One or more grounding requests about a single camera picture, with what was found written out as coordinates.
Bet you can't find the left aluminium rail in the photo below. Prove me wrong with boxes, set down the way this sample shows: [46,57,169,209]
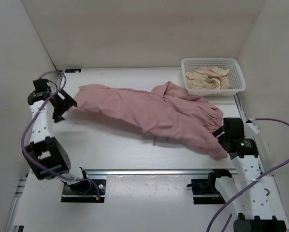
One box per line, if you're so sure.
[4,70,64,232]

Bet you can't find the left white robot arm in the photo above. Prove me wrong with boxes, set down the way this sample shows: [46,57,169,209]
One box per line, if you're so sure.
[21,78,91,193]

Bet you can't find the pink trousers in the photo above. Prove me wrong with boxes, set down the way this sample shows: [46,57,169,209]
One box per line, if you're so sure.
[74,82,228,160]

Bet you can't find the front aluminium rail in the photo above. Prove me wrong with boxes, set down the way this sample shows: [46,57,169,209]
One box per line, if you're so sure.
[83,168,239,176]

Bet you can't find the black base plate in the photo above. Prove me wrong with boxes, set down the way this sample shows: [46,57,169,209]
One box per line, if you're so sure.
[61,175,107,203]
[187,179,225,205]

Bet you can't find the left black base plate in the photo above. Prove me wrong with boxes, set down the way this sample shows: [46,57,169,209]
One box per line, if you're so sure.
[61,175,107,203]

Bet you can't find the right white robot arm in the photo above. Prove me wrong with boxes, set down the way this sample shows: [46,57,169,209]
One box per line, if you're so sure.
[207,117,287,232]

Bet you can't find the beige trousers in basket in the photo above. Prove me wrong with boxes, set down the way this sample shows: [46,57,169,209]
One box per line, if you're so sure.
[185,67,234,89]

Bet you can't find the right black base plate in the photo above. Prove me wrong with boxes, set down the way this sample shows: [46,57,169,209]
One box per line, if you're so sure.
[187,179,225,205]

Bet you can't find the white plastic basket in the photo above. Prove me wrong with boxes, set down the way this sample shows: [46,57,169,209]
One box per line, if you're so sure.
[181,58,246,97]

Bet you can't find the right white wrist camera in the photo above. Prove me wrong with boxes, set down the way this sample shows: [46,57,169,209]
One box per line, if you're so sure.
[245,118,260,136]

